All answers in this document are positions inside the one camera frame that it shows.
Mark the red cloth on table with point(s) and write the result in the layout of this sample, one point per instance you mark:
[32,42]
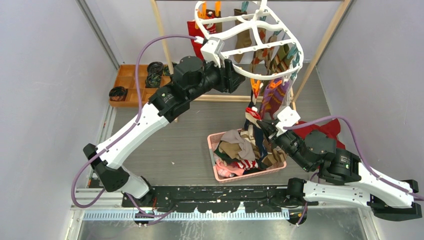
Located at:
[331,129]

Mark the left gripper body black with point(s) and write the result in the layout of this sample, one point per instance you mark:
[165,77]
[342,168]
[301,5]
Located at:
[219,81]

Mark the green striped hanging sock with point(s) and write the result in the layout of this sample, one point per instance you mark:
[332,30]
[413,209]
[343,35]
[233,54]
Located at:
[282,59]

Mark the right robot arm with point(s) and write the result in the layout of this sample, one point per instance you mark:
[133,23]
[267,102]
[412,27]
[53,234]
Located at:
[347,179]

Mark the white hanging sock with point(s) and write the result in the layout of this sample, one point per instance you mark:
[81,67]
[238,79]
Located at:
[290,89]

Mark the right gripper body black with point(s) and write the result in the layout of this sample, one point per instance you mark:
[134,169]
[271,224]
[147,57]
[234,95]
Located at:
[286,141]

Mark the white plastic clip hanger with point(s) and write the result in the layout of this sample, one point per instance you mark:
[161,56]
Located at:
[256,45]

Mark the rolled dark sock centre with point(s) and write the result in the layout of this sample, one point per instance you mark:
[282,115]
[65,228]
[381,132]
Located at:
[153,80]

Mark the maroon purple orange striped sock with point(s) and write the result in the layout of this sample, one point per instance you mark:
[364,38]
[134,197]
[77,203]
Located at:
[273,97]

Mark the navy sock red cuff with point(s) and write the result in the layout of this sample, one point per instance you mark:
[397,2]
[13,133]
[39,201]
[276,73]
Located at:
[254,96]

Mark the rolled dark green sock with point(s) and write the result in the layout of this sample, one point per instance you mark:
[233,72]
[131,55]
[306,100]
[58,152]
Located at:
[166,71]

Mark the orange wooden compartment tray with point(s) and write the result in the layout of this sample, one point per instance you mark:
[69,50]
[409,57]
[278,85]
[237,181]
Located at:
[126,78]

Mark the wooden clothes rack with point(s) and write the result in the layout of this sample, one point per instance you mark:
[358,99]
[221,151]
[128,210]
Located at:
[329,33]

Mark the red hanging sock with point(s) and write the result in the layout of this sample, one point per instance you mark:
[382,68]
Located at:
[194,31]

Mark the pink plastic basket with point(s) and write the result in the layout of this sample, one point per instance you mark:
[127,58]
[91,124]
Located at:
[224,174]

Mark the grey beige sock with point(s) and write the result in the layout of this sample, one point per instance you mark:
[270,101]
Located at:
[234,137]

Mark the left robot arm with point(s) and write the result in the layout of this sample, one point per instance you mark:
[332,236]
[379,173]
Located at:
[191,79]

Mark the rolled dark sock left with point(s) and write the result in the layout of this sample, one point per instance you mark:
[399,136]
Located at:
[118,94]

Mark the argyle hanging sock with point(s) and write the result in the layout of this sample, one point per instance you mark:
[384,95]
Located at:
[265,54]

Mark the tan ribbed sock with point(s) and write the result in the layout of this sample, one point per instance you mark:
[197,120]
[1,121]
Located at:
[230,149]

